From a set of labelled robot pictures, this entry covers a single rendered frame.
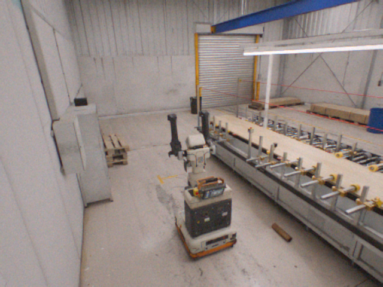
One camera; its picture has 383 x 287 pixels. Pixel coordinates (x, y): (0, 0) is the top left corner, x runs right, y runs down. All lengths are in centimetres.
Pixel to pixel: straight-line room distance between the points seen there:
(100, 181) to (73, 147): 131
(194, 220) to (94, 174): 196
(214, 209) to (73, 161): 170
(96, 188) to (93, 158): 53
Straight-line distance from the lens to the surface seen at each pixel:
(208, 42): 1109
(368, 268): 325
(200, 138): 275
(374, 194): 302
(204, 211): 269
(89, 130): 374
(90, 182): 405
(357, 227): 278
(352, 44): 289
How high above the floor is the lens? 225
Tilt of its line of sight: 21 degrees down
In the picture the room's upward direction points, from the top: 2 degrees counter-clockwise
